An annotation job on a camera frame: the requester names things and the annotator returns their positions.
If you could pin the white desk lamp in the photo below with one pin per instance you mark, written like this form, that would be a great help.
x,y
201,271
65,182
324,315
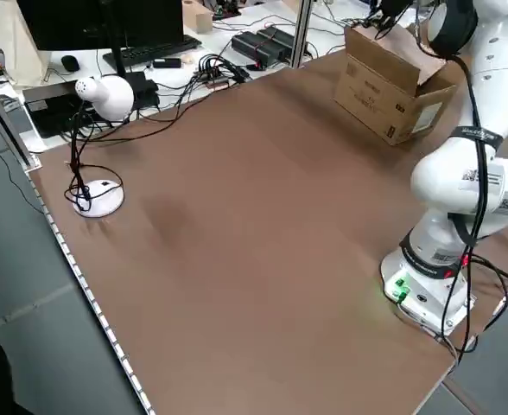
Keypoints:
x,y
111,97

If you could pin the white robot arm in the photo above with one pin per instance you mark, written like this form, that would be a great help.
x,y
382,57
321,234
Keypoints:
x,y
448,181

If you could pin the black power brick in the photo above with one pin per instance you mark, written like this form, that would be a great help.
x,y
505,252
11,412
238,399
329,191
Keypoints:
x,y
280,36
254,45

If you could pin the black computer mouse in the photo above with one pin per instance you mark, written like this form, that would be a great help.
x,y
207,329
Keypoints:
x,y
70,63

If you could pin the black keyboard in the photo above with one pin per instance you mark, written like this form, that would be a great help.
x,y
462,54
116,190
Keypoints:
x,y
159,47

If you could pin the black box-shaped computer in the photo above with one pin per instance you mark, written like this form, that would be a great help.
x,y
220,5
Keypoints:
x,y
51,108

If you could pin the aluminium frame post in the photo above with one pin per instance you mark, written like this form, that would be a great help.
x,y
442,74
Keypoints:
x,y
301,34

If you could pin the small black device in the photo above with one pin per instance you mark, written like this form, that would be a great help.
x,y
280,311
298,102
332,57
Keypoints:
x,y
167,63

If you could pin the brown cardboard box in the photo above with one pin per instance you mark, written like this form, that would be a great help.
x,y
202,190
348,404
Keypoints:
x,y
375,99

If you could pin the black usb hub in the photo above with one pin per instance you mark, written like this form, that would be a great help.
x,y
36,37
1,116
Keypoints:
x,y
219,73

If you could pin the beige cloth bag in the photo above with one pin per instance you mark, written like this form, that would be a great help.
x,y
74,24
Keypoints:
x,y
8,34

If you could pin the black computer monitor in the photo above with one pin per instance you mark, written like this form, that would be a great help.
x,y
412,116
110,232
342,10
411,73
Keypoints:
x,y
98,21

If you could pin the small wooden block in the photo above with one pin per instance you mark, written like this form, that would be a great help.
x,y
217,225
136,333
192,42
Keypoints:
x,y
198,17

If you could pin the aluminium frame strut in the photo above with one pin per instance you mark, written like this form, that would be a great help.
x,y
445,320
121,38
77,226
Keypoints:
x,y
8,125

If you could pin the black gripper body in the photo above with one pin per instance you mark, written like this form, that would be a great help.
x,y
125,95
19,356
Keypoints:
x,y
394,8

